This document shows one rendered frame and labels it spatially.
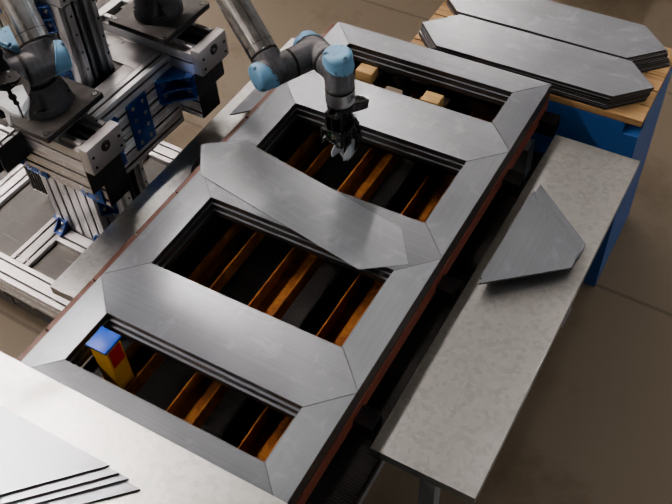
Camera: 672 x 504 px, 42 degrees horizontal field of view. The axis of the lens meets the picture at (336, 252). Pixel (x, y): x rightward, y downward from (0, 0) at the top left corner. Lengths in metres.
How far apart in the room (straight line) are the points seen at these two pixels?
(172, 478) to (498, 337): 0.92
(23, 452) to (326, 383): 0.66
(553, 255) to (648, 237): 1.24
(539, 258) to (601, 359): 0.89
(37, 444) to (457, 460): 0.90
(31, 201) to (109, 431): 1.86
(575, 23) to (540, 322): 1.16
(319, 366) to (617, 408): 1.33
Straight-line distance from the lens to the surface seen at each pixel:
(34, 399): 1.89
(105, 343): 2.13
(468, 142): 2.53
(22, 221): 3.47
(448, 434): 2.06
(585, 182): 2.62
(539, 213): 2.46
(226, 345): 2.08
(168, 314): 2.17
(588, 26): 3.04
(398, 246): 2.24
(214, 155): 2.53
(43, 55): 2.15
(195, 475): 1.71
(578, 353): 3.16
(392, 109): 2.63
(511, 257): 2.34
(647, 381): 3.15
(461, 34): 2.96
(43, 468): 1.77
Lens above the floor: 2.55
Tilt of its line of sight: 49 degrees down
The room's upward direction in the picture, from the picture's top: 4 degrees counter-clockwise
